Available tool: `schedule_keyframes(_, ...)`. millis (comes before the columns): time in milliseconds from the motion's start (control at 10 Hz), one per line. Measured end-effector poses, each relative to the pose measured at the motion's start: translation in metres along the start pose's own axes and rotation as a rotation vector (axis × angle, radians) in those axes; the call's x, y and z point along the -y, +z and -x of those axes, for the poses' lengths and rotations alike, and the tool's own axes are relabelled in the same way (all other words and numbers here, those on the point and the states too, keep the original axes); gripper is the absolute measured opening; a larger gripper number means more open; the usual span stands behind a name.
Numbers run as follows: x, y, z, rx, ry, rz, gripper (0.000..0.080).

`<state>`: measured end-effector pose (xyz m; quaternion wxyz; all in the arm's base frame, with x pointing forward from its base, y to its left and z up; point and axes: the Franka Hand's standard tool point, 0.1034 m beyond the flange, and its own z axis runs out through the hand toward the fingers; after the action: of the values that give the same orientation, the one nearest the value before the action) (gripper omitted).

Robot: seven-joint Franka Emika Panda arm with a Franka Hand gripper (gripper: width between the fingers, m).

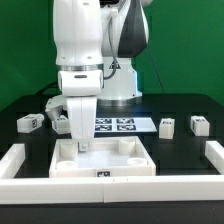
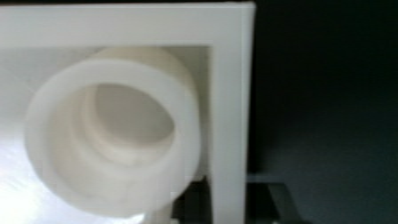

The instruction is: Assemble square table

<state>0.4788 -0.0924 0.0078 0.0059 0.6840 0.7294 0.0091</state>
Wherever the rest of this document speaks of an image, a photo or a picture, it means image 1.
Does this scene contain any white U-shaped fence wall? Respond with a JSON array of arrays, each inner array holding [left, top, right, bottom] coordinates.
[[0, 144, 224, 204]]

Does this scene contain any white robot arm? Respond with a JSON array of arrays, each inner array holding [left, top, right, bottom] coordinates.
[[53, 0, 153, 151]]

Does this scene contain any white square table top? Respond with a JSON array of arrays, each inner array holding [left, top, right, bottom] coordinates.
[[49, 136, 156, 178]]

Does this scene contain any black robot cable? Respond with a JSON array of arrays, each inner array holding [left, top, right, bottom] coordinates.
[[35, 80, 62, 96]]

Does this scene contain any white fiducial marker sheet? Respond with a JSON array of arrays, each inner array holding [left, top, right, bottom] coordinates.
[[95, 117, 157, 133]]

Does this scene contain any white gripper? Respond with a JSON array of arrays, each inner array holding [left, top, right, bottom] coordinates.
[[58, 70, 103, 151]]

